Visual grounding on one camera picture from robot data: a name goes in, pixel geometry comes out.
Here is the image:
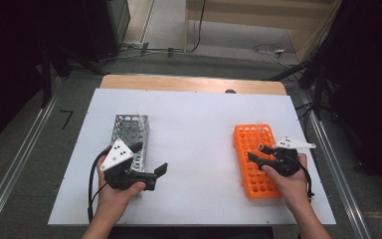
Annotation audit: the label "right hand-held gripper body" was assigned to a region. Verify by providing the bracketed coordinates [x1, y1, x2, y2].
[260, 136, 316, 177]

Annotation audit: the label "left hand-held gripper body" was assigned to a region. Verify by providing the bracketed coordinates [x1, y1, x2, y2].
[99, 138, 158, 192]

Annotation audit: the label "orange test tube rack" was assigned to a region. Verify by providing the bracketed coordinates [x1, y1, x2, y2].
[232, 123, 285, 200]

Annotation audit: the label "metal test tube rack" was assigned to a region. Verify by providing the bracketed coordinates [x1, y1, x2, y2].
[101, 114, 150, 198]

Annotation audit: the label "person's right hand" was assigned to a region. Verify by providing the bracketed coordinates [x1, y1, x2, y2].
[261, 152, 311, 213]

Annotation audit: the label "person's left hand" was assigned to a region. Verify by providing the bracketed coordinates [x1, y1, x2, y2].
[96, 145, 147, 217]

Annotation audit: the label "white board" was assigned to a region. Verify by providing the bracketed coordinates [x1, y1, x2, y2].
[48, 88, 336, 227]

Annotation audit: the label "black stand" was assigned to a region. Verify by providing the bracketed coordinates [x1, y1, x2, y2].
[40, 44, 108, 109]
[268, 59, 333, 121]

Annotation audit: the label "power strip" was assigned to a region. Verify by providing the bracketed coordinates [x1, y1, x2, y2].
[122, 40, 150, 54]

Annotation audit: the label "black cabinet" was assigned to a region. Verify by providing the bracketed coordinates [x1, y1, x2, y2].
[83, 0, 131, 63]

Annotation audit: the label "dark curtain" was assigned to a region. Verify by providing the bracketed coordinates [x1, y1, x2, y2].
[311, 0, 382, 204]
[0, 0, 91, 155]

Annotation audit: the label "right hand-held gripper cable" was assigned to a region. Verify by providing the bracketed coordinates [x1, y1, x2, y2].
[297, 161, 315, 201]

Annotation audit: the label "hand-held gripper cable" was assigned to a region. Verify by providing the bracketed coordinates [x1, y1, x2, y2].
[87, 148, 112, 224]
[297, 161, 315, 201]

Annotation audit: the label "left hand-held gripper cable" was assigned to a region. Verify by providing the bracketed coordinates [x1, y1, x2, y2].
[87, 148, 112, 224]

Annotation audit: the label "metal floor rail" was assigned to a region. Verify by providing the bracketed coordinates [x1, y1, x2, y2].
[297, 93, 373, 239]
[0, 78, 64, 239]

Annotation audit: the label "grey floor cables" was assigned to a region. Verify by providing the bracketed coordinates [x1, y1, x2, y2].
[98, 45, 185, 65]

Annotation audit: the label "white coiled cable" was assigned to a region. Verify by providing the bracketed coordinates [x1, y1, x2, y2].
[252, 42, 300, 70]

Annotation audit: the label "black hanging cable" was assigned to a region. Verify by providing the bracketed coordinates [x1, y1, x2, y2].
[187, 0, 208, 54]

